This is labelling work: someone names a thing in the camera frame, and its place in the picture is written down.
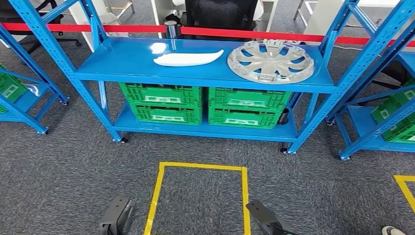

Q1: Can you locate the white curved plastic part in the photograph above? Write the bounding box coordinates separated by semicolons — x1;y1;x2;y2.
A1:
153;49;224;68

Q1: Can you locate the blue metal shelf rack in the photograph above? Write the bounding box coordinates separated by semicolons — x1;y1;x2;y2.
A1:
0;24;70;135
325;19;415;161
8;0;415;156

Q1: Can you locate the black cylinder tube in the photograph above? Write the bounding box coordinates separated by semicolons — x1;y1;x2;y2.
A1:
277;108;290;125

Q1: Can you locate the silver wheel hubcap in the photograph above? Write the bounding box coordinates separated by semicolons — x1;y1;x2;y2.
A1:
227;40;315;84

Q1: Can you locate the red barrier belt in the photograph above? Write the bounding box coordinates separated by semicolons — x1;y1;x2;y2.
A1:
180;26;415;47
0;22;166;34

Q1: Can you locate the black office chair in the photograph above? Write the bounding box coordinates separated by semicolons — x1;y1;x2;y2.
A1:
0;0;82;55
184;0;260;32
366;60;413;108

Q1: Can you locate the black belt stanchion post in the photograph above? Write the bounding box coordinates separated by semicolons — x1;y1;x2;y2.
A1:
163;20;182;40

